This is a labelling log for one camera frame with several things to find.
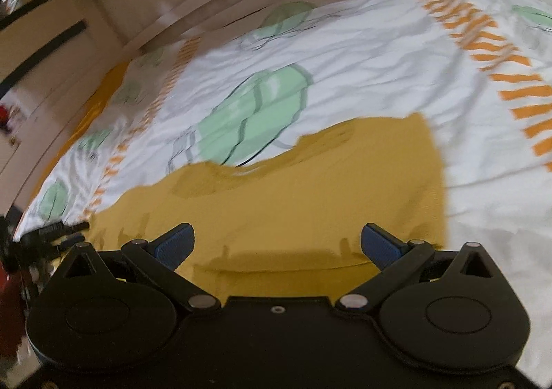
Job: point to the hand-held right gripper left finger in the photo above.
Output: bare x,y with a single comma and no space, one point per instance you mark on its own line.
176,245

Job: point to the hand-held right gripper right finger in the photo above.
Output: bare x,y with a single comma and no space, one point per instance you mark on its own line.
381,247

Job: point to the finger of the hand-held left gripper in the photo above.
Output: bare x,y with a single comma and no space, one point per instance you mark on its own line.
56,227
69,241

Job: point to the mustard yellow knit garment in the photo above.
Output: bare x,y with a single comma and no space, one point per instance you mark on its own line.
276,207

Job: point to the white cactus print blanket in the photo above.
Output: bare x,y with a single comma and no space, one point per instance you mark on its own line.
353,69

